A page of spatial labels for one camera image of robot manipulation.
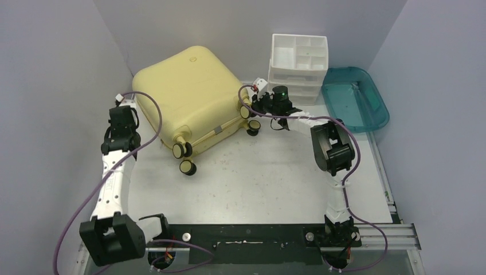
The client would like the yellow hard-shell suitcase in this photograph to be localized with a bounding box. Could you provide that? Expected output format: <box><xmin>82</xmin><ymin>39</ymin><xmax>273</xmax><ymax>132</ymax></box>
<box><xmin>132</xmin><ymin>46</ymin><xmax>261</xmax><ymax>176</ymax></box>

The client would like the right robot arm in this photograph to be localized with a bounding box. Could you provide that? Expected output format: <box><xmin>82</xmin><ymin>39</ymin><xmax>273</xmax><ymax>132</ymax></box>
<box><xmin>250</xmin><ymin>84</ymin><xmax>361</xmax><ymax>249</ymax></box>

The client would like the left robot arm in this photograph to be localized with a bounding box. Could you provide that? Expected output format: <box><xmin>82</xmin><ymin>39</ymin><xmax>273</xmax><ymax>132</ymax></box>
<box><xmin>79</xmin><ymin>104</ymin><xmax>171</xmax><ymax>267</ymax></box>

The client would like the white plastic drawer organizer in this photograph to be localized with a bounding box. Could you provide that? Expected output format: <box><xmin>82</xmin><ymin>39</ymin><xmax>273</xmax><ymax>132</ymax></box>
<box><xmin>267</xmin><ymin>34</ymin><xmax>329</xmax><ymax>105</ymax></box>

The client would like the teal transparent plastic tray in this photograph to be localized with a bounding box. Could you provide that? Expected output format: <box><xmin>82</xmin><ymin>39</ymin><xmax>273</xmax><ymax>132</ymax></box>
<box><xmin>321</xmin><ymin>66</ymin><xmax>390</xmax><ymax>133</ymax></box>

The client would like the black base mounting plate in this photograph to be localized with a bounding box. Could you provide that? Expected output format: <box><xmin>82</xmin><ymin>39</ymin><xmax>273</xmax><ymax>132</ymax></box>
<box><xmin>148</xmin><ymin>223</ymin><xmax>362</xmax><ymax>266</ymax></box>

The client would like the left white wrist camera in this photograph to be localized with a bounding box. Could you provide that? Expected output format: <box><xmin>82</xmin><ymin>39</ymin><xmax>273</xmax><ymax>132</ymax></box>
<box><xmin>115</xmin><ymin>93</ymin><xmax>133</xmax><ymax>107</ymax></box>

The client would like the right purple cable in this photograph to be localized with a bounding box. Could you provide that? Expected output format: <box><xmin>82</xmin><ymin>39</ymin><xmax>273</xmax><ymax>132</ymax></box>
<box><xmin>238</xmin><ymin>84</ymin><xmax>389</xmax><ymax>273</ymax></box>

